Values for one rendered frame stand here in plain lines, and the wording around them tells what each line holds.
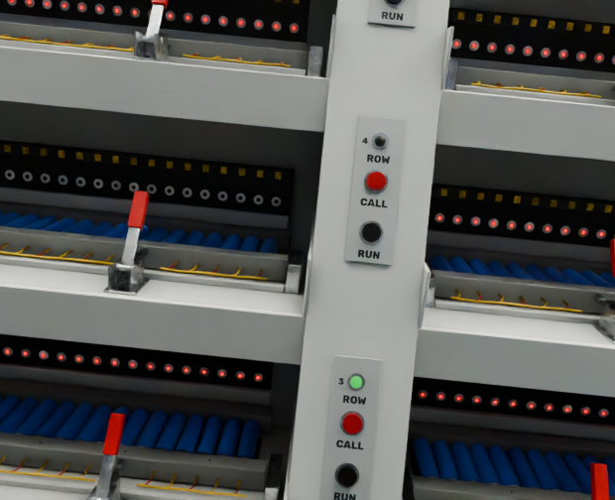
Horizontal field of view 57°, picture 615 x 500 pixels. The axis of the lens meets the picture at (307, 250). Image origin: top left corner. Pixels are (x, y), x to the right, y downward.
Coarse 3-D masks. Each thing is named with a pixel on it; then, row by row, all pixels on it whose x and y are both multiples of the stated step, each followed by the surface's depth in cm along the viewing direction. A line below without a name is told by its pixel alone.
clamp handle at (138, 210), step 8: (136, 192) 51; (144, 192) 51; (136, 200) 50; (144, 200) 51; (136, 208) 50; (144, 208) 50; (136, 216) 50; (144, 216) 51; (128, 224) 50; (136, 224) 50; (128, 232) 50; (136, 232) 50; (128, 240) 49; (136, 240) 49; (128, 248) 49; (136, 248) 50; (128, 256) 49; (128, 264) 49
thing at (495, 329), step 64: (448, 192) 63; (512, 192) 63; (448, 256) 62; (512, 256) 63; (576, 256) 64; (448, 320) 49; (512, 320) 50; (576, 320) 51; (512, 384) 48; (576, 384) 48
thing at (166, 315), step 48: (0, 192) 65; (48, 192) 64; (0, 288) 47; (48, 288) 48; (96, 288) 49; (144, 288) 50; (192, 288) 51; (288, 288) 52; (48, 336) 48; (96, 336) 48; (144, 336) 48; (192, 336) 48; (240, 336) 48; (288, 336) 47
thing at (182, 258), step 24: (0, 240) 54; (24, 240) 54; (48, 240) 54; (72, 240) 54; (96, 240) 54; (120, 240) 55; (144, 240) 55; (144, 264) 54; (168, 264) 54; (192, 264) 54; (216, 264) 54; (240, 264) 54; (264, 264) 54
